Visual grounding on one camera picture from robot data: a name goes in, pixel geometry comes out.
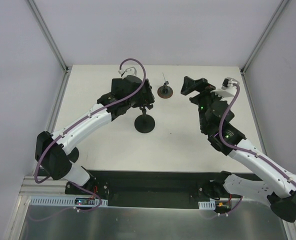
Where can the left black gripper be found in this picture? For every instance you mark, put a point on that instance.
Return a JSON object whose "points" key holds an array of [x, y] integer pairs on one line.
{"points": [[146, 91]]}

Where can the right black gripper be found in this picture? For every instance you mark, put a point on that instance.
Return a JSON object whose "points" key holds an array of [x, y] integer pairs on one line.
{"points": [[201, 90]]}

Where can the black phone stand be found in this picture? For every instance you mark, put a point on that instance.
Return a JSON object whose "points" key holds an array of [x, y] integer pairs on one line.
{"points": [[145, 123]]}

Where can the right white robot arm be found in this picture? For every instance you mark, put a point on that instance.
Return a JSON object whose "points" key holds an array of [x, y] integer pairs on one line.
{"points": [[277, 186]]}

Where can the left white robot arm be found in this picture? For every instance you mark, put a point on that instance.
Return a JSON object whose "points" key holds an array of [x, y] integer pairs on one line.
{"points": [[54, 151]]}

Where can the brown disc small stand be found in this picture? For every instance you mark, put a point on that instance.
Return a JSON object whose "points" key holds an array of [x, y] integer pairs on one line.
{"points": [[165, 91]]}

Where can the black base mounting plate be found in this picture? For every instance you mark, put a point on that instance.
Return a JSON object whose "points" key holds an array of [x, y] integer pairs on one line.
{"points": [[166, 190]]}

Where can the metal sheet front panel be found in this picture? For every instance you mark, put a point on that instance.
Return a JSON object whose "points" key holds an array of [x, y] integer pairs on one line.
{"points": [[250, 221]]}

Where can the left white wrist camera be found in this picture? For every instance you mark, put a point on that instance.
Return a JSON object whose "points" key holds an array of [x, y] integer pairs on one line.
{"points": [[130, 71]]}

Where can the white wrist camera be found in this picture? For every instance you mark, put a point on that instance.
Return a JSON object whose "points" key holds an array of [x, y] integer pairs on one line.
{"points": [[228, 88], [130, 71]]}

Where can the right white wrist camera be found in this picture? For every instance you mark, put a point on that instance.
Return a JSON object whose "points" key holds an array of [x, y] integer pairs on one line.
{"points": [[228, 88]]}

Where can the left aluminium frame post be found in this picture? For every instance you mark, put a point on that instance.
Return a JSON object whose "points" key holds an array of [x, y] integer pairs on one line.
{"points": [[33, 7]]}

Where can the aluminium frame post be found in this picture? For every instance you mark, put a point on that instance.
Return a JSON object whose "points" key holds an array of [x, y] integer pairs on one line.
{"points": [[33, 7], [281, 7]]}

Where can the right white cable duct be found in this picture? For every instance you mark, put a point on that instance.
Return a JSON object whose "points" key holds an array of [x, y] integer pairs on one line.
{"points": [[207, 205]]}

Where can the white cable duct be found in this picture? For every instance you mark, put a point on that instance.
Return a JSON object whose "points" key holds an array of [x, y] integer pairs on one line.
{"points": [[59, 201], [207, 205]]}

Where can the front aluminium rail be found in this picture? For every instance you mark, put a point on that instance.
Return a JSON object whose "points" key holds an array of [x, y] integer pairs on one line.
{"points": [[49, 187]]}

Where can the right aluminium frame post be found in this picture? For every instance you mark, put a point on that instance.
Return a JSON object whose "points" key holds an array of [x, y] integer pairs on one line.
{"points": [[281, 7]]}

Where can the left white cable duct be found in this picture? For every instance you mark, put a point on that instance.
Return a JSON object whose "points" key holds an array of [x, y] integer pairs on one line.
{"points": [[59, 201]]}

